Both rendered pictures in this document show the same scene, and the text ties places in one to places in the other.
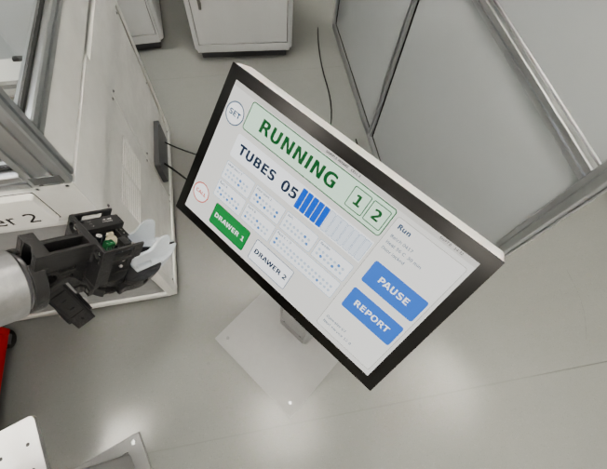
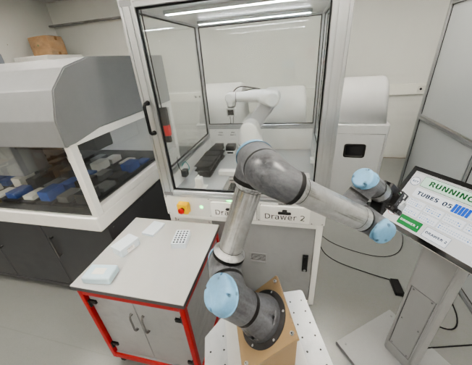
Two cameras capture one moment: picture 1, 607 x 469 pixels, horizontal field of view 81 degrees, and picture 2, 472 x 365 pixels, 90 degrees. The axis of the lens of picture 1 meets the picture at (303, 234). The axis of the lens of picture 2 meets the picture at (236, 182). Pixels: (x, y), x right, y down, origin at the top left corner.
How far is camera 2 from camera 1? 0.91 m
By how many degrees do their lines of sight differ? 42
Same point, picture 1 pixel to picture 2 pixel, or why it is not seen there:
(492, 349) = not seen: outside the picture
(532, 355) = not seen: outside the picture
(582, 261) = not seen: outside the picture
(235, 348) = (351, 353)
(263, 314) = (371, 337)
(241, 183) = (418, 205)
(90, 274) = (393, 200)
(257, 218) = (427, 217)
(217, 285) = (334, 310)
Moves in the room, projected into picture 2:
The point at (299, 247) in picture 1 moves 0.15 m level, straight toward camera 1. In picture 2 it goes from (454, 228) to (463, 253)
